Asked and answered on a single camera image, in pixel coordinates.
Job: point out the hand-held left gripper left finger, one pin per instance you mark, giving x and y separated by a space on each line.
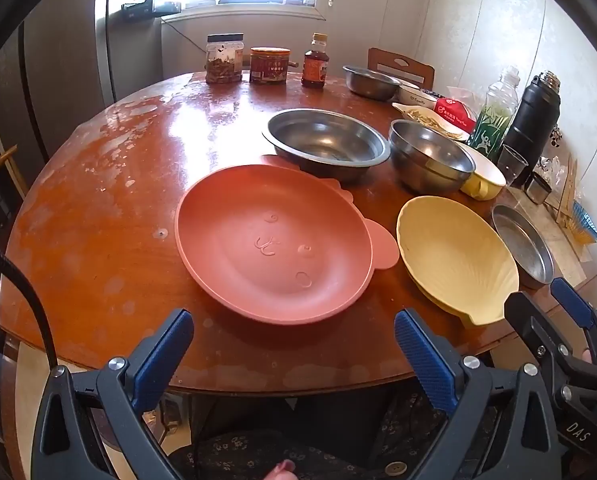
161 360

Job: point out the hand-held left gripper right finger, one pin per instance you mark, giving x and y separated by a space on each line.
423 357

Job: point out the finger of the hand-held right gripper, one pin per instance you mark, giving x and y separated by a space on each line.
533 327
570 302

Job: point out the shallow steel plate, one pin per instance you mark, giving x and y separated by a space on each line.
520 245

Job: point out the yellow shell-shaped plate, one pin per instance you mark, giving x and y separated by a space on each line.
453 255

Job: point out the pink bear-shaped plate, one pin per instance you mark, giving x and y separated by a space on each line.
258 220

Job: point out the medium steel bowl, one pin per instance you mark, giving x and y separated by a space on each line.
428 155

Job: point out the blue ribbed plastic item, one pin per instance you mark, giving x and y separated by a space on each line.
585 222

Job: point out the small steel cup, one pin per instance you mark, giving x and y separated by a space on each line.
537 190

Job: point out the clear plastic bag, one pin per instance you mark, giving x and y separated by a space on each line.
555 172

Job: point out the clear plastic cup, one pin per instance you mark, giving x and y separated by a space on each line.
512 165

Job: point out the black thermos flask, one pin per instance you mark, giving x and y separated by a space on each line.
530 120

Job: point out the green plastic bottle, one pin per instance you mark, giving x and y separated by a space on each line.
490 125

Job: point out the red tissue packet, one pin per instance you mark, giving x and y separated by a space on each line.
453 110

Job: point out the white dish with food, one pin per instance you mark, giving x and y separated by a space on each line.
428 117

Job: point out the large steel bowl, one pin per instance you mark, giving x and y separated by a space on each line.
323 135

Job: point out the white ceramic bowl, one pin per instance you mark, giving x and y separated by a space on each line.
413 96

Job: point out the small steel bowl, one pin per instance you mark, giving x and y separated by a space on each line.
371 82

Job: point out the wooden chair with cutout back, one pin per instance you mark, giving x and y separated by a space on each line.
378 60

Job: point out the black-lidded clear jar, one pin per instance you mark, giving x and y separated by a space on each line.
224 62

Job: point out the brown sauce bottle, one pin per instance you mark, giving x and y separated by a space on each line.
314 67

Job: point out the jar with orange lid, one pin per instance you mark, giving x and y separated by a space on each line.
269 67

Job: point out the grey refrigerator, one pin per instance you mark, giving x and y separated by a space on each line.
68 60

